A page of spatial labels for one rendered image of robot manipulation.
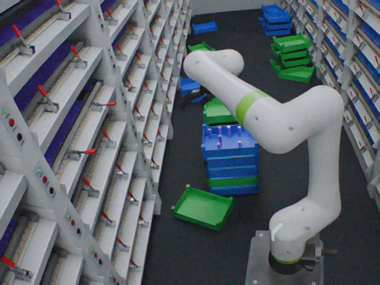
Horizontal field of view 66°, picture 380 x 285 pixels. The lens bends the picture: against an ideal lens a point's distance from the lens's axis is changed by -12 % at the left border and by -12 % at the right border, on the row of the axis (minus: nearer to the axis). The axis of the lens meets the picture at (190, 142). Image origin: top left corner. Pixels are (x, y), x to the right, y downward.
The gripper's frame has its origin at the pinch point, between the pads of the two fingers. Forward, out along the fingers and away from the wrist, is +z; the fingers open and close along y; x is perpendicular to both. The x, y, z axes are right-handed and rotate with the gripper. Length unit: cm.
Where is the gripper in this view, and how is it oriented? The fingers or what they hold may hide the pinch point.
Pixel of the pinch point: (193, 104)
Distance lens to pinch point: 149.5
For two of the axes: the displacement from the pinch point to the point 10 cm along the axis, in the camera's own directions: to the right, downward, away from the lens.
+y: 8.5, -2.2, 4.7
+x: -3.5, -9.1, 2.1
